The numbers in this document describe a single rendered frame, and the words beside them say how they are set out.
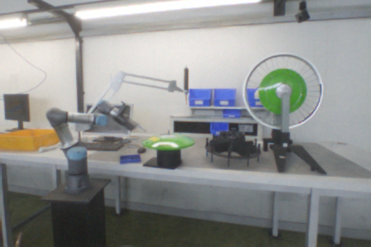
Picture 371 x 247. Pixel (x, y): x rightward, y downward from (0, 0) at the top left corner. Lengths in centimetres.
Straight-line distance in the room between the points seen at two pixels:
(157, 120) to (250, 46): 121
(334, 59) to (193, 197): 191
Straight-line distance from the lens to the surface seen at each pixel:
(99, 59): 251
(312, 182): 121
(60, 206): 121
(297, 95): 150
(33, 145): 185
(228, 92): 199
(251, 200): 229
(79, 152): 113
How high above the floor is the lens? 134
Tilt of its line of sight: 4 degrees down
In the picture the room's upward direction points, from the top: straight up
